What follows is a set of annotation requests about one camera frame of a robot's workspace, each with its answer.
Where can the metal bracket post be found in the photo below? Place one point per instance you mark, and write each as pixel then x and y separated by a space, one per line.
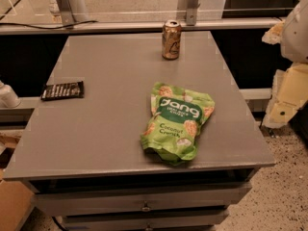
pixel 187 11
pixel 65 12

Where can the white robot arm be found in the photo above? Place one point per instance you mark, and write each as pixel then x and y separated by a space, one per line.
pixel 294 39

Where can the upper drawer knob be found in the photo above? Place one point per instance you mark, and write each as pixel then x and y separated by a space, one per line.
pixel 146 208

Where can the drawer knob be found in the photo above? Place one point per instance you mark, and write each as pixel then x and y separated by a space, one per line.
pixel 146 208
pixel 148 227

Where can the white pipe at left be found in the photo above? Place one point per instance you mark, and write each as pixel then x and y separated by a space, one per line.
pixel 8 96

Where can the lower drawer knob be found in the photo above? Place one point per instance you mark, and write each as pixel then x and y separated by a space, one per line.
pixel 148 227

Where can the cardboard box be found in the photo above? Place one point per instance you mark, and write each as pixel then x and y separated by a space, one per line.
pixel 15 198

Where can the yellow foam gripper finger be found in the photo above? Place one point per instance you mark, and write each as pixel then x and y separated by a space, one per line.
pixel 273 35
pixel 289 94

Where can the green rice chip bag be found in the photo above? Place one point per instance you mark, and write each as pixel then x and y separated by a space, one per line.
pixel 177 118

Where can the right metal bracket post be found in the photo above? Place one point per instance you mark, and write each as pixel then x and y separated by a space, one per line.
pixel 187 11

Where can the black snack bar wrapper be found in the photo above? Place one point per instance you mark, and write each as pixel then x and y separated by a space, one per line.
pixel 62 91

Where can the gold soda can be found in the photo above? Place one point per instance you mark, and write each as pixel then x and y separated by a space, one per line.
pixel 171 37

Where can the left metal bracket post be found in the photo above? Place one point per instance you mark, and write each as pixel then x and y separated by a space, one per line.
pixel 65 12

